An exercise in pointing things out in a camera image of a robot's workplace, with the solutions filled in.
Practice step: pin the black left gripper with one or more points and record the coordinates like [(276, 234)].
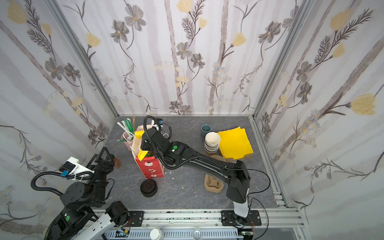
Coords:
[(102, 164)]

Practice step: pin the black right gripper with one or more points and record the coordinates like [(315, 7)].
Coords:
[(147, 136)]

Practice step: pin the single yellow paper napkin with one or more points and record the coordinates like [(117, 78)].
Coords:
[(137, 145)]

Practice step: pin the brown syrup bottle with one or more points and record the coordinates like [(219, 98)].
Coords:
[(117, 163)]

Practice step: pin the red white paper bag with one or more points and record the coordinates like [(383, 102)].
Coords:
[(150, 166)]

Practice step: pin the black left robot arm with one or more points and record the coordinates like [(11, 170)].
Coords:
[(86, 193)]

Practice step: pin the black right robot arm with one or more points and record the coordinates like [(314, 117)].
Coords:
[(174, 155)]

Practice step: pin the pink metal straw bucket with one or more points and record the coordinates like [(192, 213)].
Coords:
[(128, 141)]

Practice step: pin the brown paper straw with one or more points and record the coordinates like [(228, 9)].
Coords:
[(134, 123)]

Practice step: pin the stack of black cup lids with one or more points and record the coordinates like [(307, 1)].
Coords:
[(149, 188)]

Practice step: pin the small teal cup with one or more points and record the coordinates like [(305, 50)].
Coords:
[(205, 129)]

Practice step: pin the stack of paper cups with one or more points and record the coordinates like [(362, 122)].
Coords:
[(212, 142)]

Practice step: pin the stack of pulp cup carriers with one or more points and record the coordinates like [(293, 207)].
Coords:
[(212, 184)]

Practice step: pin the yellow paper napkins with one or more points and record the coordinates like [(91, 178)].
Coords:
[(235, 144)]

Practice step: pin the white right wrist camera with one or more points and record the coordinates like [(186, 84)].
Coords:
[(158, 124)]

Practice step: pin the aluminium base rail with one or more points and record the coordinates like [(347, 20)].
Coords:
[(268, 224)]

